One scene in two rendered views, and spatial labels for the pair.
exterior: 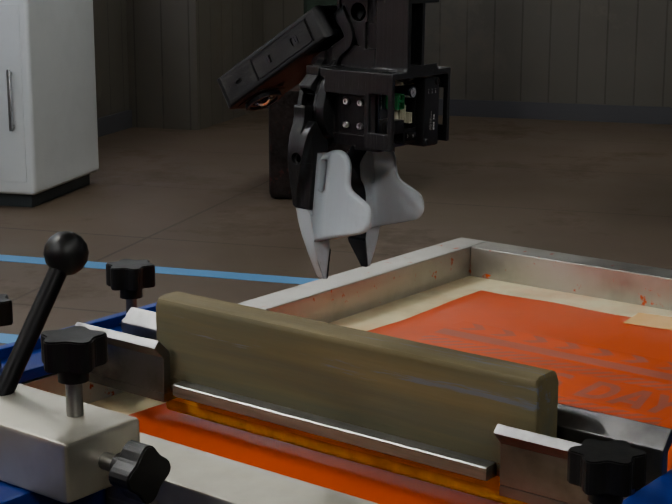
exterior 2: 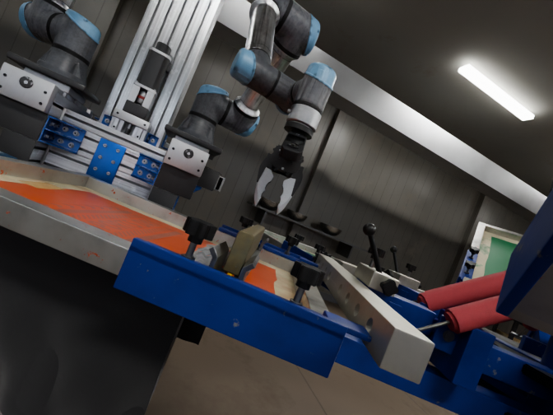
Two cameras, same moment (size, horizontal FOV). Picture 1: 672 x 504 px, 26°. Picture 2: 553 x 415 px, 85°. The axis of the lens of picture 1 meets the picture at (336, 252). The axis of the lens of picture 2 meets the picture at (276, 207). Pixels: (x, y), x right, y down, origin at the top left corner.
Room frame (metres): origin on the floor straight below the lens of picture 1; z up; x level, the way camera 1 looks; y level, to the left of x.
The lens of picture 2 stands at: (1.44, 0.57, 1.11)
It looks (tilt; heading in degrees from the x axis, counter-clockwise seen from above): 1 degrees up; 233
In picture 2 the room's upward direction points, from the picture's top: 22 degrees clockwise
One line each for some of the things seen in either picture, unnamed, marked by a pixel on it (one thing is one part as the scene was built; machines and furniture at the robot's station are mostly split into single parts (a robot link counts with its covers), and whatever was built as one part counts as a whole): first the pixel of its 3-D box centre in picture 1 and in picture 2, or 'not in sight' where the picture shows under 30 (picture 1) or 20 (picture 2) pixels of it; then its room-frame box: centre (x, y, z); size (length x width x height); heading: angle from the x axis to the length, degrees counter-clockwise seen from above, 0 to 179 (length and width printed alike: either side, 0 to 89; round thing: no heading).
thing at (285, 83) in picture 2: not in sight; (290, 95); (1.02, -0.12, 1.41); 0.11 x 0.11 x 0.08; 79
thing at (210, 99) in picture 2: not in sight; (211, 103); (1.03, -0.67, 1.42); 0.13 x 0.12 x 0.14; 169
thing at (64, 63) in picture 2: not in sight; (66, 66); (1.50, -0.82, 1.31); 0.15 x 0.15 x 0.10
